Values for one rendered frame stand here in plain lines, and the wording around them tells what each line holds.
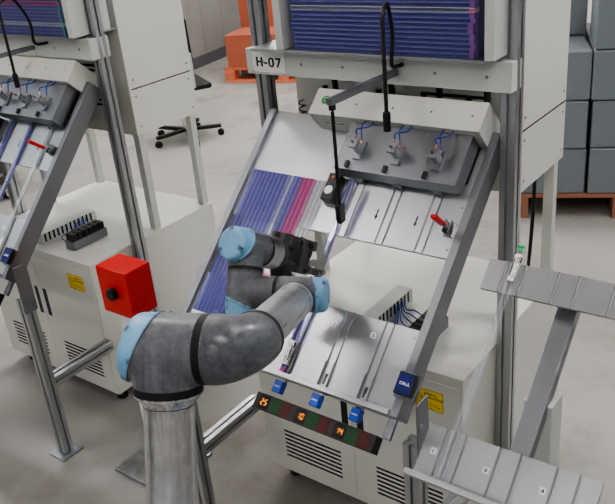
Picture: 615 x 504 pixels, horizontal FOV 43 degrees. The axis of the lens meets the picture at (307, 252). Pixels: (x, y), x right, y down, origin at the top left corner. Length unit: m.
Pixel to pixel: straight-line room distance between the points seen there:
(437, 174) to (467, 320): 0.56
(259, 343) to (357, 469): 1.23
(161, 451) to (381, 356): 0.66
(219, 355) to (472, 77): 0.96
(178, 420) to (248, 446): 1.56
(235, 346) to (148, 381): 0.15
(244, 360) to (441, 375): 0.90
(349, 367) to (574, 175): 2.78
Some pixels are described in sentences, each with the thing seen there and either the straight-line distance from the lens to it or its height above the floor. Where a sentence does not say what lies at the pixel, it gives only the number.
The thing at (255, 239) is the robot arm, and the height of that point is 1.12.
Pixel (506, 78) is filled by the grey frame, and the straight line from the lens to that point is 1.85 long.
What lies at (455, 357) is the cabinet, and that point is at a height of 0.62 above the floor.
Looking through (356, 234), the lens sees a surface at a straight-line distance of 1.95.
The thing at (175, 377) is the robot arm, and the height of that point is 1.10.
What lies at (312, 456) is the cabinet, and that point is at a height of 0.16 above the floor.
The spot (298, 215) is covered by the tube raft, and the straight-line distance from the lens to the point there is 2.04.
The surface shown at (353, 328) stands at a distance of 1.86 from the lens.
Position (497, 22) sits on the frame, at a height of 1.47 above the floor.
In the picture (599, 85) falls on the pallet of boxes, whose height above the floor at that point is 0.72.
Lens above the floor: 1.79
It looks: 25 degrees down
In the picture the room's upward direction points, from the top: 6 degrees counter-clockwise
